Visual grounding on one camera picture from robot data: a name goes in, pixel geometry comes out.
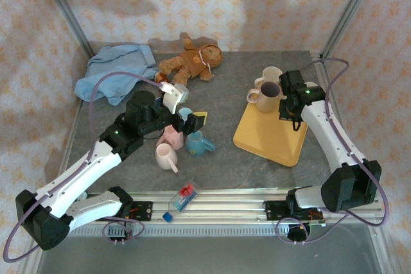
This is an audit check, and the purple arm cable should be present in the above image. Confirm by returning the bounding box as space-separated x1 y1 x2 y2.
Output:
276 58 392 245
3 71 168 262

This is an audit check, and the yellow plastic tray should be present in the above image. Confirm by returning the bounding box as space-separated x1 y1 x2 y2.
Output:
232 102 309 168

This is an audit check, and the large cream mug purple inside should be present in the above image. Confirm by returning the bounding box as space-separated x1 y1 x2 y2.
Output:
246 81 287 114

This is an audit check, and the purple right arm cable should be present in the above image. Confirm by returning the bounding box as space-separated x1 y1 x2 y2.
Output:
276 58 392 245

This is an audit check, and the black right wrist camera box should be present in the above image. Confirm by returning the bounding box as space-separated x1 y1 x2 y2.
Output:
278 69 306 92

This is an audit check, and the pale pink mug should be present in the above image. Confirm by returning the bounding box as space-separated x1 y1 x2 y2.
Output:
155 143 180 174

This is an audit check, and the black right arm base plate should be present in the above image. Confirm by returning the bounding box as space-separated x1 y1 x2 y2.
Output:
263 200 292 222

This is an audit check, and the black cable connector block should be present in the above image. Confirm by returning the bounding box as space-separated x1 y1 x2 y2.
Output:
107 227 131 245
287 224 311 243

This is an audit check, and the grey slotted cable duct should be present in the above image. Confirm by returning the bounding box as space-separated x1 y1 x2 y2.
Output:
47 225 292 237

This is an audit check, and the light blue mug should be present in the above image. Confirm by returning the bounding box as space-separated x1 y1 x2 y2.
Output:
177 107 195 121

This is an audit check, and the aluminium frame post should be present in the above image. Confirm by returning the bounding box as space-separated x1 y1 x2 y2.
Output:
34 0 96 59
320 0 383 60

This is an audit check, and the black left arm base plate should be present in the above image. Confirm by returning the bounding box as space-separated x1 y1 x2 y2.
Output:
96 201 153 223

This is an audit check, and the white mug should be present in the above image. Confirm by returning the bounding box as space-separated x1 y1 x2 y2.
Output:
254 66 284 88

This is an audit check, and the aluminium mounting rail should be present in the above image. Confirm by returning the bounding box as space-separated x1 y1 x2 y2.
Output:
33 190 386 227

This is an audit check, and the light blue cloth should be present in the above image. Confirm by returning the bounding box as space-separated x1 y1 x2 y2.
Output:
74 44 160 107

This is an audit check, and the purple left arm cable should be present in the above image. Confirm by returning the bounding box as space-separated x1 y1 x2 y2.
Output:
3 71 168 262

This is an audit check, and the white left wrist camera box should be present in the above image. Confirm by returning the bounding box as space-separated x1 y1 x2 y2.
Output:
160 83 189 115

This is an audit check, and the brown teddy bear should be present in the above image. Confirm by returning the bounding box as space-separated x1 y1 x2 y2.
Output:
155 37 223 86

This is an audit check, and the clear plastic bottle blue cap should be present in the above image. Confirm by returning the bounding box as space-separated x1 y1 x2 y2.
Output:
162 181 200 223

